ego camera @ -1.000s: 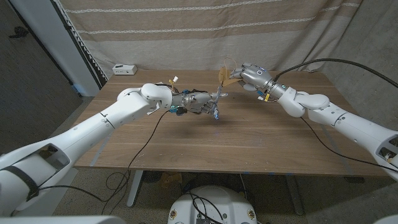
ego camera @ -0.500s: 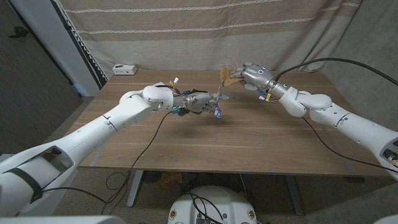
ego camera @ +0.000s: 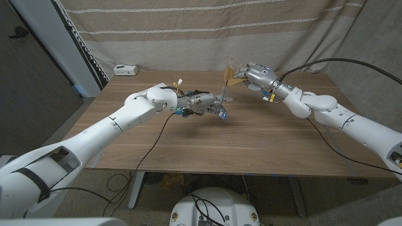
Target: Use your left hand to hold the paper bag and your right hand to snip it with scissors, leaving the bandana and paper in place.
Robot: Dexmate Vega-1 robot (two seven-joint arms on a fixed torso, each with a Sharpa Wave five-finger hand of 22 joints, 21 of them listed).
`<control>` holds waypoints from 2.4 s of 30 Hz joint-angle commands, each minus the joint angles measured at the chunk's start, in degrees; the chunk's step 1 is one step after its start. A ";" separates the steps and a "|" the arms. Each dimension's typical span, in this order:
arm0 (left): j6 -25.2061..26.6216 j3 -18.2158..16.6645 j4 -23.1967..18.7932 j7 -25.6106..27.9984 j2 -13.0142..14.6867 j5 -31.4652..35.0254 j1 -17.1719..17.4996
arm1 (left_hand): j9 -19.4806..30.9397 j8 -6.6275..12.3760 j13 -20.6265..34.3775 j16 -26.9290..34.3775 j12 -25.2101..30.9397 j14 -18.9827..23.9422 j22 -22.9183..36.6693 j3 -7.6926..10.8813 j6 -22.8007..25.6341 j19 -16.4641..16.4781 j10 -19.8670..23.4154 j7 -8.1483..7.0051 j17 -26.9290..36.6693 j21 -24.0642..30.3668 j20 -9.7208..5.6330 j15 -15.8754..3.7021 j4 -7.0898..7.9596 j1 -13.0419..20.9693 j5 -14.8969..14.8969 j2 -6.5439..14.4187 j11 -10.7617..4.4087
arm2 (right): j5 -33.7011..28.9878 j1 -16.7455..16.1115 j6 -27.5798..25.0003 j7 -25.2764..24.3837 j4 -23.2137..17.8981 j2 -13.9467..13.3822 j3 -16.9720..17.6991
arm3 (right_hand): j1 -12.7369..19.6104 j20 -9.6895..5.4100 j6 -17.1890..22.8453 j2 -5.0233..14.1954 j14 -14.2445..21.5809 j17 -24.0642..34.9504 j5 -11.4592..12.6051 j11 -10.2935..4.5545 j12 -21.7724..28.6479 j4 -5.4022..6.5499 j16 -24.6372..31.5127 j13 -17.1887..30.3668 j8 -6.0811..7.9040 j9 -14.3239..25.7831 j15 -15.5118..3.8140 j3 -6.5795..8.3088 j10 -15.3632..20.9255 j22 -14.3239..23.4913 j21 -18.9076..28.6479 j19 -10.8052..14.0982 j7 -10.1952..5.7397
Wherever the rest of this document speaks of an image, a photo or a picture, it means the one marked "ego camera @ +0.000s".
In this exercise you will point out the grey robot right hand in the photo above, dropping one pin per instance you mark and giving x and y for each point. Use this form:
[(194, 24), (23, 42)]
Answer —
[(260, 77)]

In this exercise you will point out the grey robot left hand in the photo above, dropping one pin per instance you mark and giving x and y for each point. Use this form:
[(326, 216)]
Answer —
[(202, 102)]

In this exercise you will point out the brown paper bag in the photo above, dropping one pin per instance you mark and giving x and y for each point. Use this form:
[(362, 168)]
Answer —
[(230, 77)]

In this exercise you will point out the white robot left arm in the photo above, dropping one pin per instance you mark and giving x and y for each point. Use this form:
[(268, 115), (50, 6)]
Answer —
[(78, 147)]

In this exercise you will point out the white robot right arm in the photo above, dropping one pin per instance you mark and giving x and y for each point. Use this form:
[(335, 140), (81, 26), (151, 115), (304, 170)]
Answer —
[(345, 119)]

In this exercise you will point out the beige striped curtain backdrop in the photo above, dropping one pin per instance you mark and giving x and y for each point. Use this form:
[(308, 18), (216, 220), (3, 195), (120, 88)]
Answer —
[(204, 37)]

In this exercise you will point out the white power strip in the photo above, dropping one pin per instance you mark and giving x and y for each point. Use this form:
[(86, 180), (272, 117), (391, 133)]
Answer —
[(125, 70)]

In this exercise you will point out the brown cardboard scrap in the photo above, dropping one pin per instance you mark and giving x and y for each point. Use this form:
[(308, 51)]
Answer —
[(172, 182)]

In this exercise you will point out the black round floor object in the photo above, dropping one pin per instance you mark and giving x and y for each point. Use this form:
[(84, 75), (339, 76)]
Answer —
[(154, 178)]

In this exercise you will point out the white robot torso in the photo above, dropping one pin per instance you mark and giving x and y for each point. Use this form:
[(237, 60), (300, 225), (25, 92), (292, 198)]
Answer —
[(226, 204)]

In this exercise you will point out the white table leg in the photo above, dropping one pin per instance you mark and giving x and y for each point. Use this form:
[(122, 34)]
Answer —
[(135, 191)]

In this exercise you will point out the grey table leg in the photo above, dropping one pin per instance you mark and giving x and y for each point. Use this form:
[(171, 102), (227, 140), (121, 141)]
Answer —
[(296, 197)]

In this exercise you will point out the black backdrop frame bar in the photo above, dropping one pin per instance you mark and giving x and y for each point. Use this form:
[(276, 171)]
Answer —
[(90, 62)]

